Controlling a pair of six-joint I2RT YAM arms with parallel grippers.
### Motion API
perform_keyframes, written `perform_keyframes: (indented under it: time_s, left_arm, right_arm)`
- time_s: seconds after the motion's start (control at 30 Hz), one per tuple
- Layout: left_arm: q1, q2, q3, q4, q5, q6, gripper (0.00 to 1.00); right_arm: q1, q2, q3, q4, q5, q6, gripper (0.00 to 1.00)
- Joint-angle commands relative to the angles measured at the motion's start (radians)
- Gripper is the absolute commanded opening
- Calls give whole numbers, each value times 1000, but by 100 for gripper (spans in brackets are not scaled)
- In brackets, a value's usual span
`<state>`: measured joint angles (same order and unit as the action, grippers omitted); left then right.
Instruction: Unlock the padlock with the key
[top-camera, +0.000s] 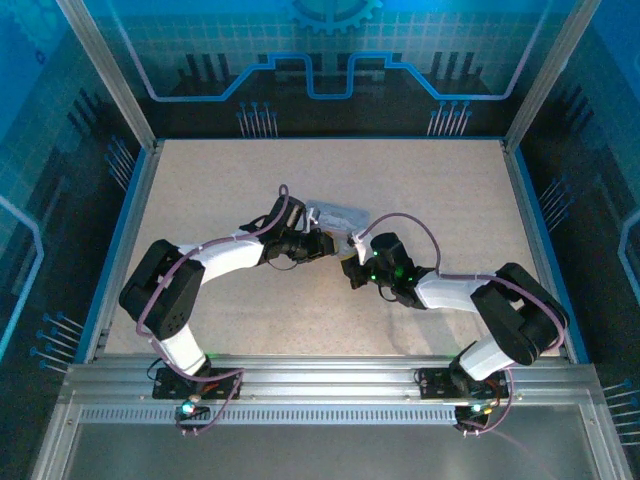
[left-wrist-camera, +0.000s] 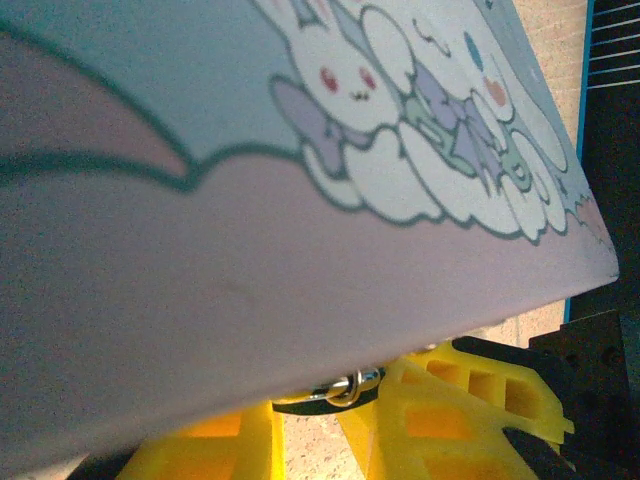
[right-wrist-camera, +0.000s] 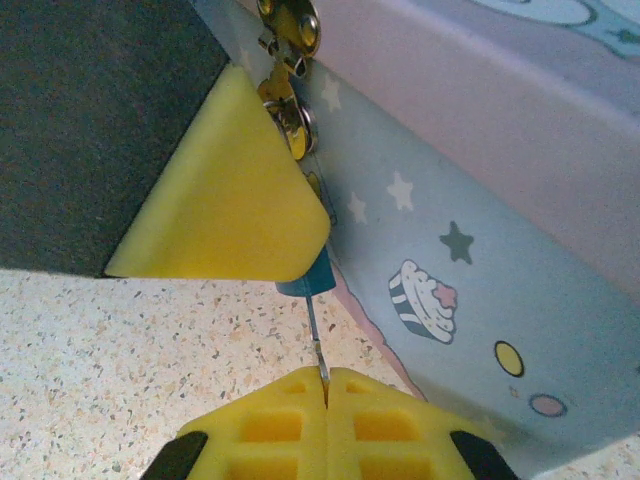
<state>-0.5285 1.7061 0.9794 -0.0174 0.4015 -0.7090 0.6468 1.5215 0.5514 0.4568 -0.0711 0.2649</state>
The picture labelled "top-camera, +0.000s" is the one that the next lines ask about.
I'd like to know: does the aluminium frame post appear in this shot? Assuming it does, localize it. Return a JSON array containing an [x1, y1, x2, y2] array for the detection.
[[54, 0, 162, 152], [502, 0, 601, 154]]

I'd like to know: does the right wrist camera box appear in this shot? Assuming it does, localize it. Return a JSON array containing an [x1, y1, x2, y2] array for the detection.
[[349, 228, 375, 257]]

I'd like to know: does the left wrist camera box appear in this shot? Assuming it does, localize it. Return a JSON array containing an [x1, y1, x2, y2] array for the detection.
[[264, 194, 322, 235]]

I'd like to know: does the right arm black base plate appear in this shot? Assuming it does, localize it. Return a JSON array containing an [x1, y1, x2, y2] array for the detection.
[[414, 367, 510, 401]]

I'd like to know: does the circuit print back panel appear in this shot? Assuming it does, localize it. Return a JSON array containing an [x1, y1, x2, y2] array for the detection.
[[84, 0, 569, 140]]

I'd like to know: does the aluminium extrusion beam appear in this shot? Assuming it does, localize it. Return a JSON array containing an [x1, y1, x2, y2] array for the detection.
[[59, 354, 609, 407]]

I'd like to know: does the slotted grey cable duct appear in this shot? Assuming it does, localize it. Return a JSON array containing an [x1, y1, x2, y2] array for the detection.
[[79, 407, 459, 426]]

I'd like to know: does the grey metal front plate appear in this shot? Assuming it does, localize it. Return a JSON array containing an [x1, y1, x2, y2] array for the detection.
[[29, 404, 632, 480]]

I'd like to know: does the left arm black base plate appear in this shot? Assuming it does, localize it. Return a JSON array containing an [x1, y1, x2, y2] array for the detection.
[[152, 367, 241, 401]]

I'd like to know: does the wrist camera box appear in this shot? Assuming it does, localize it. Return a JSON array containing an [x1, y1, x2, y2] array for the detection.
[[264, 194, 322, 235], [349, 228, 375, 257]]

